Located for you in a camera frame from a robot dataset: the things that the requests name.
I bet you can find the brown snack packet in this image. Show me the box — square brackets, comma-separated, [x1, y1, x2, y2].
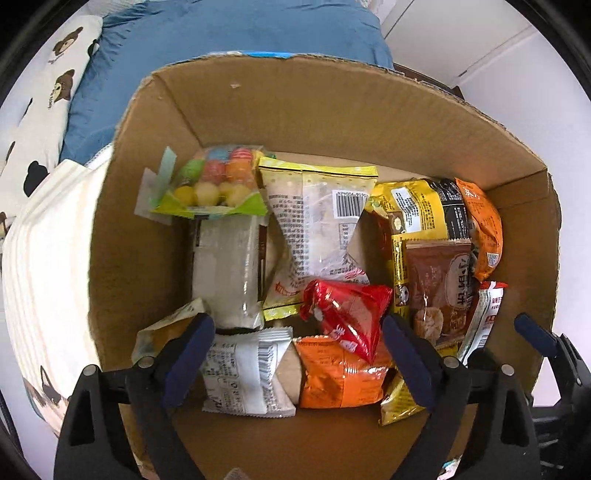
[402, 237, 474, 349]

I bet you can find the white barcode snack packet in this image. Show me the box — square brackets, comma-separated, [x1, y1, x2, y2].
[201, 328, 296, 418]

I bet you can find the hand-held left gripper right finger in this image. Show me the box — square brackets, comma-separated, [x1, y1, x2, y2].
[381, 314, 543, 480]

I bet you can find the white red label packet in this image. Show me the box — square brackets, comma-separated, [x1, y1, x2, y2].
[457, 281, 509, 365]

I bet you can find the printed cardboard box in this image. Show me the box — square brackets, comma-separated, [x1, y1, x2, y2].
[88, 52, 561, 480]

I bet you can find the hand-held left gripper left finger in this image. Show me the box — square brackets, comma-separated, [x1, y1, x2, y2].
[53, 313, 218, 480]

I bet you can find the clear white snack packet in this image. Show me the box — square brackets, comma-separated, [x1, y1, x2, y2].
[190, 215, 266, 330]

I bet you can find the bear print pillow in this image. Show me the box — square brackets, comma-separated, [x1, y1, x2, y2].
[0, 14, 103, 241]

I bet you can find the yellow black snack packet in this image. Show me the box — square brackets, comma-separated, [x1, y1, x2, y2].
[367, 178, 472, 319]

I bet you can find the dark wooden bed frame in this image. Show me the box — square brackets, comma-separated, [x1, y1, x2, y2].
[392, 62, 462, 100]

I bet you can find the white yellow-trim snack packet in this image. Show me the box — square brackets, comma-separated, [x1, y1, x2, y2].
[256, 156, 379, 321]

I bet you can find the orange snack packet black text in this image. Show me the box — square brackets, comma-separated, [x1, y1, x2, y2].
[455, 178, 504, 282]

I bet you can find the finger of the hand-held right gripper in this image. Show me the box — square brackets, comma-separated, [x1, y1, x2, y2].
[514, 313, 591, 411]

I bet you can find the orange foil snack packet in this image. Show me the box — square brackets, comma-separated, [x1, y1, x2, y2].
[293, 336, 393, 409]

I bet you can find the bear print bedsheet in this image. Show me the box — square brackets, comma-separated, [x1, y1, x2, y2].
[0, 157, 121, 439]

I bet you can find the colourful candy ball bag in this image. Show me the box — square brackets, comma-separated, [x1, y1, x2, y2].
[150, 145, 271, 219]

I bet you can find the blue pillow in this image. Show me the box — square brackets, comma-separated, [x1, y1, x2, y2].
[59, 0, 394, 164]

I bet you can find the beige snack packet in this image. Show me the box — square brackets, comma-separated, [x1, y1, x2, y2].
[131, 298, 213, 365]

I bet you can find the red foil snack packet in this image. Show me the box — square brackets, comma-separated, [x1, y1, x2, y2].
[299, 278, 394, 365]

